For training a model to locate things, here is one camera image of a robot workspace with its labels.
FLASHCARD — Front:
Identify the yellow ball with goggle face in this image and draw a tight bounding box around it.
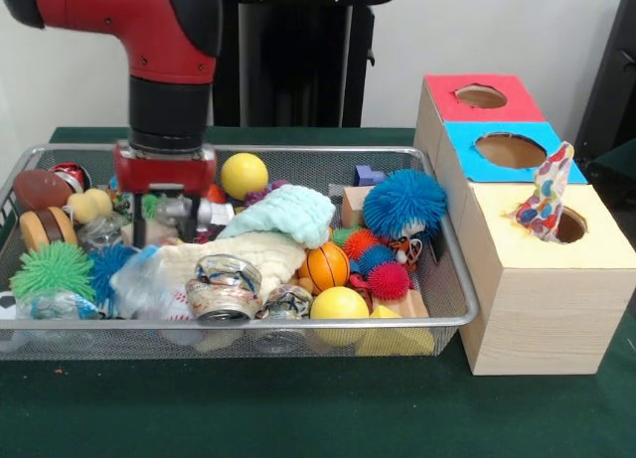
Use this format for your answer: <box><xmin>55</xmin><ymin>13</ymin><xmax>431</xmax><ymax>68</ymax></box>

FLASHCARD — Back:
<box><xmin>221</xmin><ymin>152</ymin><xmax>269</xmax><ymax>201</ymax></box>

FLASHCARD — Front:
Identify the shallow wire mesh bin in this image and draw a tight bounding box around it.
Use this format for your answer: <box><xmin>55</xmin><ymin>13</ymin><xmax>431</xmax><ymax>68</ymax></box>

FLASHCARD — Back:
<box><xmin>0</xmin><ymin>143</ymin><xmax>481</xmax><ymax>363</ymax></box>

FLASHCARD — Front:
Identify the orange toy basketball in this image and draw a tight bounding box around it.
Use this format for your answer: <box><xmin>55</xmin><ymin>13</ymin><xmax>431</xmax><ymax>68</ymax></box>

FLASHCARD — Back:
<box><xmin>297</xmin><ymin>242</ymin><xmax>352</xmax><ymax>290</ymax></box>

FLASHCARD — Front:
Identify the silver drink can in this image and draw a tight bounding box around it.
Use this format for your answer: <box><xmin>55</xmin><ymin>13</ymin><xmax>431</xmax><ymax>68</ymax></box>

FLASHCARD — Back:
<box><xmin>184</xmin><ymin>253</ymin><xmax>264</xmax><ymax>326</ymax></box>

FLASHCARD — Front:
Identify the brown toy football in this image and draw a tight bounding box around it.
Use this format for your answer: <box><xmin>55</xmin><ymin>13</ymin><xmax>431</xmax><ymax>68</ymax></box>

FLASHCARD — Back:
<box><xmin>13</xmin><ymin>168</ymin><xmax>75</xmax><ymax>212</ymax></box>

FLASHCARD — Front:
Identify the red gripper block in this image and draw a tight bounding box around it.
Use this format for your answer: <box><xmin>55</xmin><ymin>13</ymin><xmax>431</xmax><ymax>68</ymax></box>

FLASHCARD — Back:
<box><xmin>112</xmin><ymin>139</ymin><xmax>219</xmax><ymax>248</ymax></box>

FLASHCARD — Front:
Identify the purple spiky monster toy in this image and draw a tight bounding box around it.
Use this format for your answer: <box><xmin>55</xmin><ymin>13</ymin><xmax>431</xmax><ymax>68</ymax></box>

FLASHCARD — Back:
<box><xmin>242</xmin><ymin>179</ymin><xmax>292</xmax><ymax>206</ymax></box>

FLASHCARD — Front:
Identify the plain yellow ball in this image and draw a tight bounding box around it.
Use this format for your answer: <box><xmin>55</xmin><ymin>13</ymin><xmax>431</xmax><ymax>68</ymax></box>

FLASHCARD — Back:
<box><xmin>310</xmin><ymin>286</ymin><xmax>372</xmax><ymax>345</ymax></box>

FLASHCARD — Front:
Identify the small blue spiky puffer ball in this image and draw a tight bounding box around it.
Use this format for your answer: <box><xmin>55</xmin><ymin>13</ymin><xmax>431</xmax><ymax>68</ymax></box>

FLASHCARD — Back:
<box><xmin>87</xmin><ymin>243</ymin><xmax>138</xmax><ymax>300</ymax></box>

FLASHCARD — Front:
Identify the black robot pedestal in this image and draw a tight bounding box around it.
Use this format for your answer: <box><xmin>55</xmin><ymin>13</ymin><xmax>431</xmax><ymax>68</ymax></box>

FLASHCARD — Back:
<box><xmin>213</xmin><ymin>0</ymin><xmax>401</xmax><ymax>128</ymax></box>

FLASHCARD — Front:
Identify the cream knitted cloth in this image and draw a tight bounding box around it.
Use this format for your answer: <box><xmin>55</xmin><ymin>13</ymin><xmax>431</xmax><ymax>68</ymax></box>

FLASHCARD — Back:
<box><xmin>158</xmin><ymin>231</ymin><xmax>308</xmax><ymax>300</ymax></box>

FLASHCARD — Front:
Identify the wooden box with three holes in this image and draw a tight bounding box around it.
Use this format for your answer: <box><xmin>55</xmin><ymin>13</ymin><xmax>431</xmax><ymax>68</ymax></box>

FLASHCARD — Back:
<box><xmin>412</xmin><ymin>73</ymin><xmax>636</xmax><ymax>376</ymax></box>

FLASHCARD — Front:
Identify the green spiky puffer ball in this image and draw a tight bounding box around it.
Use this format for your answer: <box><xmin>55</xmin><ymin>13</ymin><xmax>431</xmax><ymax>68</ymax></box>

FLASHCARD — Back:
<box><xmin>9</xmin><ymin>241</ymin><xmax>95</xmax><ymax>300</ymax></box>

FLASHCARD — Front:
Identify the mint green knitted cloth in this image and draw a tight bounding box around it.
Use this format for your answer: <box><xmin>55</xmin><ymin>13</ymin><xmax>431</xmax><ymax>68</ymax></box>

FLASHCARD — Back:
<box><xmin>216</xmin><ymin>184</ymin><xmax>337</xmax><ymax>250</ymax></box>

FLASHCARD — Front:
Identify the confetti print cloth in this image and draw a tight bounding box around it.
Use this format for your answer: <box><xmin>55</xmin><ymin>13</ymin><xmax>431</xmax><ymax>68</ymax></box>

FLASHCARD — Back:
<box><xmin>515</xmin><ymin>140</ymin><xmax>576</xmax><ymax>243</ymax></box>

